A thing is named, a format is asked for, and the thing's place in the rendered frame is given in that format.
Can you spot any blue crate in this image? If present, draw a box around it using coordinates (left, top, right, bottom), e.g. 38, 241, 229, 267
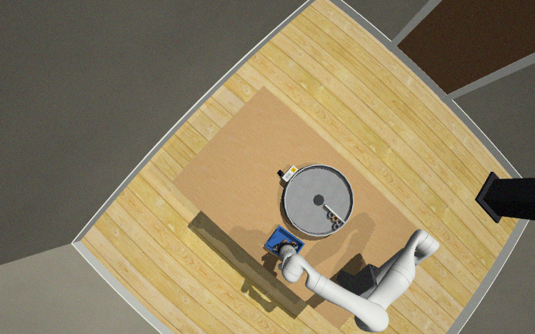
265, 225, 305, 253

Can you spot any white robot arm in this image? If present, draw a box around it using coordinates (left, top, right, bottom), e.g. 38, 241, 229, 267
278, 229, 439, 333

